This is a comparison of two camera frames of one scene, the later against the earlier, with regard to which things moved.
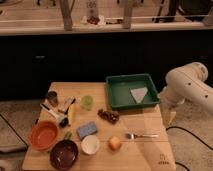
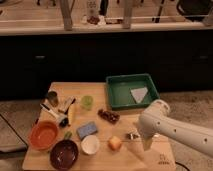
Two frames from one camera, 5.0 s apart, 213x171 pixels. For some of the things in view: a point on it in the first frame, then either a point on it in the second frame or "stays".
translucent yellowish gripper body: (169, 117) -> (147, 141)
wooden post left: (66, 7) stays
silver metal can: (52, 97) stays
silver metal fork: (132, 136) stays
